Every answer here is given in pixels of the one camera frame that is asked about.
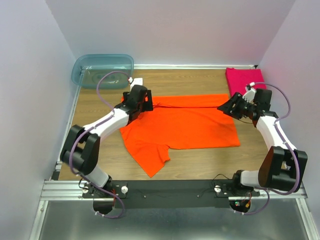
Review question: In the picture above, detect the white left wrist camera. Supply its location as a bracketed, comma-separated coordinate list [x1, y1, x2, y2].
[128, 77, 143, 90]

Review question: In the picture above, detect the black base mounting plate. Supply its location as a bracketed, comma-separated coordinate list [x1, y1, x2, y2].
[82, 178, 260, 213]

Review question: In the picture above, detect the aluminium frame rail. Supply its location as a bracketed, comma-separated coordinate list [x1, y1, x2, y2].
[40, 180, 308, 201]

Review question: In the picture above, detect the teal plastic basin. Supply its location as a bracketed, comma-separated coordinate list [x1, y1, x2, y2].
[71, 54, 134, 90]

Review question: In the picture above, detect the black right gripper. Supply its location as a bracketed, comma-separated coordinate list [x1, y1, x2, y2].
[216, 92, 256, 121]

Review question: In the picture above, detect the orange t shirt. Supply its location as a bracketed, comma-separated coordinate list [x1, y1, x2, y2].
[120, 94, 240, 178]

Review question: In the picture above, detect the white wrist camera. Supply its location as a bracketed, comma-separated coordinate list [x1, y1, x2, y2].
[128, 77, 143, 90]
[242, 82, 257, 103]

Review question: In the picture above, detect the folded pink t shirt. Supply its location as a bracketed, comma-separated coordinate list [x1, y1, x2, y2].
[225, 68, 265, 97]

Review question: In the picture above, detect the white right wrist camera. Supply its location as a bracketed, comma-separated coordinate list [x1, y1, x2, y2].
[242, 82, 257, 103]

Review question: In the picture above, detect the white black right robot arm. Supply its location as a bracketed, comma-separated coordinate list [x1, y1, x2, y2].
[217, 87, 308, 196]

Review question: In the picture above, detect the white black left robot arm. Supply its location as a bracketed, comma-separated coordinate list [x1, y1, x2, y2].
[59, 84, 153, 198]

